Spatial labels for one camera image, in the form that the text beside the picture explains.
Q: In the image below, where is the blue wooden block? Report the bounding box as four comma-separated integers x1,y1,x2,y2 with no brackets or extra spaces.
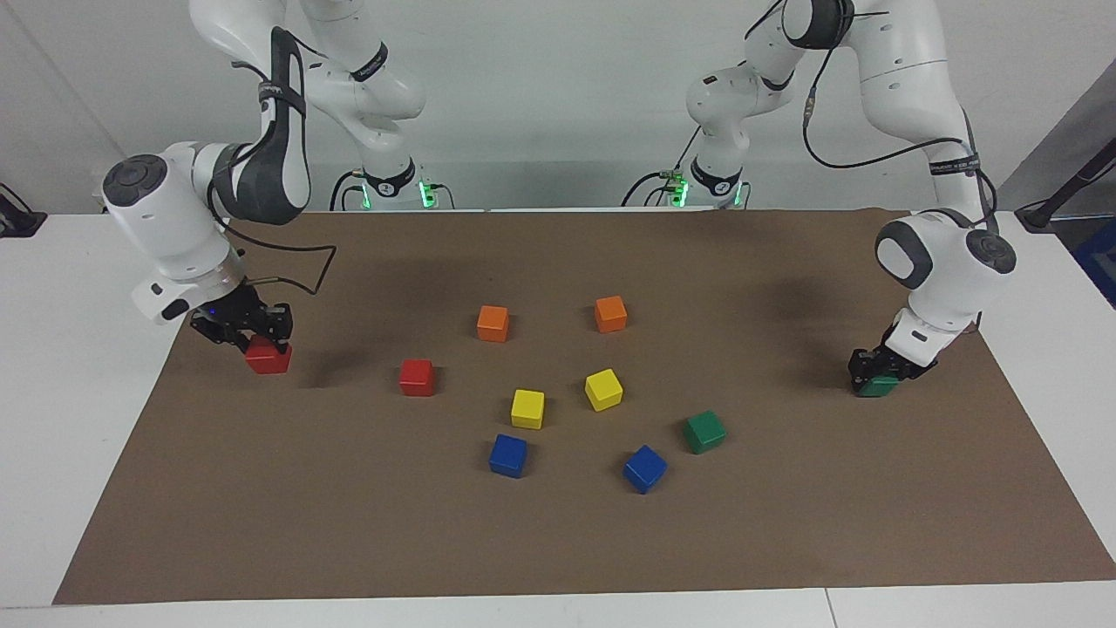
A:
623,445,670,495
488,433,529,480

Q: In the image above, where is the red wooden block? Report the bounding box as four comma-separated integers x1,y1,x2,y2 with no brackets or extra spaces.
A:
245,340,294,375
399,358,436,398

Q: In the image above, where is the yellow wooden block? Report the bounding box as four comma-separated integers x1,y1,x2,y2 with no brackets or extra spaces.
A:
584,368,625,413
510,389,547,431

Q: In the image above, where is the blue crate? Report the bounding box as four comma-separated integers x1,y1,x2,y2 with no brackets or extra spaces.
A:
1074,216,1116,309

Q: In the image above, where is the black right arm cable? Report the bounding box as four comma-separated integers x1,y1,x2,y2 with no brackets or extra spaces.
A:
208,179,339,297

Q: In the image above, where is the brown paper table mat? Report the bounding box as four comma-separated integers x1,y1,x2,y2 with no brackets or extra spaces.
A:
52,208,1116,605

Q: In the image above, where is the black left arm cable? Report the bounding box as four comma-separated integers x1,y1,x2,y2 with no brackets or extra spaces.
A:
800,0,1000,254

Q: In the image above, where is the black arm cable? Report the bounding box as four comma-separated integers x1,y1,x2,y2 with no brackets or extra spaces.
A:
800,0,1000,254
208,179,339,297

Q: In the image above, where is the gray right arm cable sleeve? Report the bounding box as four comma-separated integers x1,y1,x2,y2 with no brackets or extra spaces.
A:
214,26,312,226

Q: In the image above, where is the black clamp device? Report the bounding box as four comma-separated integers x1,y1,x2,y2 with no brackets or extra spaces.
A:
0,181,47,239

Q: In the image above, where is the black stand pole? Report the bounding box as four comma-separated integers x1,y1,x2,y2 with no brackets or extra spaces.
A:
1016,138,1116,233

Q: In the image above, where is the black left base cable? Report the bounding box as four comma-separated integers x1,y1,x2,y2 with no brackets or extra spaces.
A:
621,125,701,208

